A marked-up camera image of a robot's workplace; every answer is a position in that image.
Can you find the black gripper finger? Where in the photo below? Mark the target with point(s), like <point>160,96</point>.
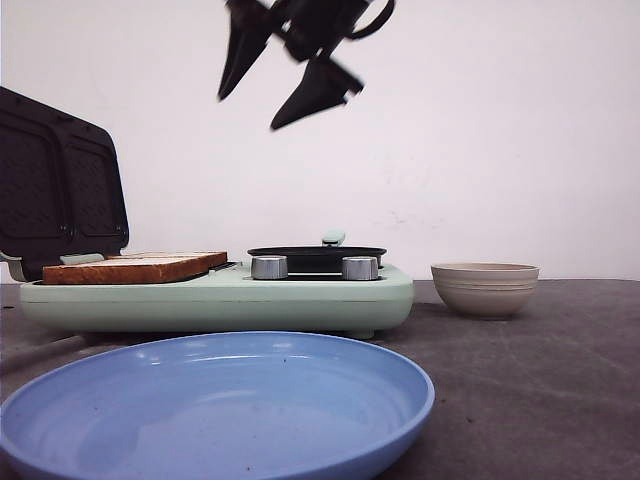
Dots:
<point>324,85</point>
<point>250,28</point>

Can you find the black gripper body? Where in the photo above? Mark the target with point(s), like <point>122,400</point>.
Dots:
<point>310,28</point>

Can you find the toast bread slice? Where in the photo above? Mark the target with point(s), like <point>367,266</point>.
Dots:
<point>131,271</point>
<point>163,255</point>

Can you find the cream ribbed bowl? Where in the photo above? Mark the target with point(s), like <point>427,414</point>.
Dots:
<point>486,290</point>

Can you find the mint green breakfast maker base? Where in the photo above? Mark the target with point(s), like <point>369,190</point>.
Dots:
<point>226,298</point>

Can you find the black frying pan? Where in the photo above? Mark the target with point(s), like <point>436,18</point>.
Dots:
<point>318,259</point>

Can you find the right silver control knob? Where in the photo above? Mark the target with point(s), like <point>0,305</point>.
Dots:
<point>360,268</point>

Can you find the silver control knob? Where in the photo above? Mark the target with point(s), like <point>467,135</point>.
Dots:
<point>269,267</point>
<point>360,268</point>

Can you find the left silver control knob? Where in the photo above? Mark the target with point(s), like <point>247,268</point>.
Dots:
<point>269,267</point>

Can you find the blue plastic plate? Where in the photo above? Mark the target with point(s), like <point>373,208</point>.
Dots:
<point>244,405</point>

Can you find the mint green pan handle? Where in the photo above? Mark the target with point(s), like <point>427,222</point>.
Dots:
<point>333,238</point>

